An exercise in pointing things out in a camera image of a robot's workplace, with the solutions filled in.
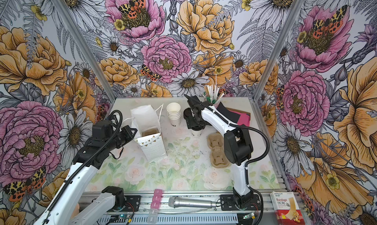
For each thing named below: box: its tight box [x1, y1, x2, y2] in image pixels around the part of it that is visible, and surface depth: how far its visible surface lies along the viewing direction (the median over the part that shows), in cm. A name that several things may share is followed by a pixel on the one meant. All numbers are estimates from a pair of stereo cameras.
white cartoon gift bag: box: [122, 103, 168, 164], surface depth 80 cm
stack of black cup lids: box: [183, 107, 192, 120], surface depth 110 cm
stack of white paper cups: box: [166, 102, 182, 128], surface depth 97 cm
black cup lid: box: [191, 126, 203, 132], surface depth 89 cm
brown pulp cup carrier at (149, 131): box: [141, 128, 160, 138], surface depth 99 cm
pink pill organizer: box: [147, 189, 163, 225], surface depth 74 cm
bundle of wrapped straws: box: [201, 84, 225, 105], surface depth 104 cm
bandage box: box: [269, 191, 306, 225], surface depth 71 cm
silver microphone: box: [168, 196, 216, 209], surface depth 73 cm
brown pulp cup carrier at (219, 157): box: [207, 133, 230, 169], surface depth 90 cm
